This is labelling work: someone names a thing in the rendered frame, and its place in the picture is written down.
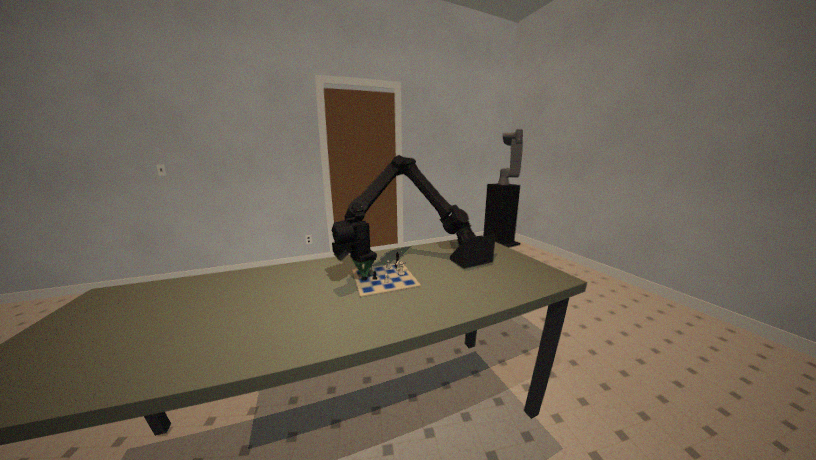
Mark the blue and cream checkered board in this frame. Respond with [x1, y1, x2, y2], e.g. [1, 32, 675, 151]
[352, 263, 421, 298]

